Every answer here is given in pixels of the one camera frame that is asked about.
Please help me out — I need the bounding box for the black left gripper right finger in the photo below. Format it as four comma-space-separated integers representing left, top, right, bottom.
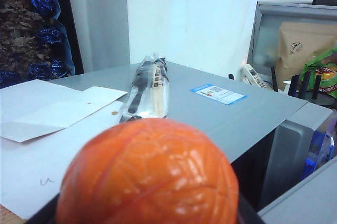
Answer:
236, 199, 266, 224

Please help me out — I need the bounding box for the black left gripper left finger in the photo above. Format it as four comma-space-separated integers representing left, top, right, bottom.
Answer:
25, 194, 61, 224

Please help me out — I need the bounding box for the orange fruit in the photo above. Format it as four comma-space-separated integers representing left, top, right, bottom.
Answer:
55, 118, 240, 224

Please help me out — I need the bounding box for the brown cardboard piece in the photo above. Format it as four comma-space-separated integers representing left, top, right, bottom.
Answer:
0, 202, 21, 224

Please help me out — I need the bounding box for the white paper sheet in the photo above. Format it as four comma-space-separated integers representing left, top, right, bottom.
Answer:
0, 97, 124, 221

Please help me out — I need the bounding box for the white envelope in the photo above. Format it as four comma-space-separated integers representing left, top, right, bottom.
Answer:
0, 78, 129, 144

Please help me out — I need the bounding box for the blue white label sticker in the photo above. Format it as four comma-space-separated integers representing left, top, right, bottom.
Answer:
190, 83, 249, 106

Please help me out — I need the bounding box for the black router with antennas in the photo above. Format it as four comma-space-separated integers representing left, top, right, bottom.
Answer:
287, 71, 324, 100

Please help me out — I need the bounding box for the white telephone handset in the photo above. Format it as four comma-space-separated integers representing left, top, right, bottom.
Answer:
241, 63, 273, 90

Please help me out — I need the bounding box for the green snack bag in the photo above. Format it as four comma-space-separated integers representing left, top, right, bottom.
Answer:
300, 47, 337, 109

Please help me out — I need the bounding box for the plastic wrapped chopsticks packet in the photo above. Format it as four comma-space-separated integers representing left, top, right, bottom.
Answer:
118, 55, 169, 124

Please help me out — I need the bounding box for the brown paper bag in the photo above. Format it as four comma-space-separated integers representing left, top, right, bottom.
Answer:
273, 21, 337, 90

